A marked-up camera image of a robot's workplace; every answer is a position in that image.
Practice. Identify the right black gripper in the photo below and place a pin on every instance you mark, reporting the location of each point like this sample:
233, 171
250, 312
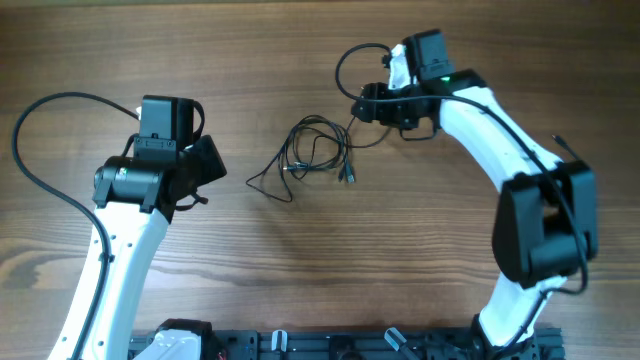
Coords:
377, 111

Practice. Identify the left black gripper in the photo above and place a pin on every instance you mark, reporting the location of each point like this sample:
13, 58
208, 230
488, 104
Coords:
213, 167

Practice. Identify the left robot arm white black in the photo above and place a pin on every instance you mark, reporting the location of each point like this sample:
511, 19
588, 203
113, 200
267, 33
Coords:
136, 197

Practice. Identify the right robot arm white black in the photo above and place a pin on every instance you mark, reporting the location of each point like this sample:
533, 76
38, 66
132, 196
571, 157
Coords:
545, 230

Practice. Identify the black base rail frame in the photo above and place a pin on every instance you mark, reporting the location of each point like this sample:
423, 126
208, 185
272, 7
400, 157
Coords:
442, 343

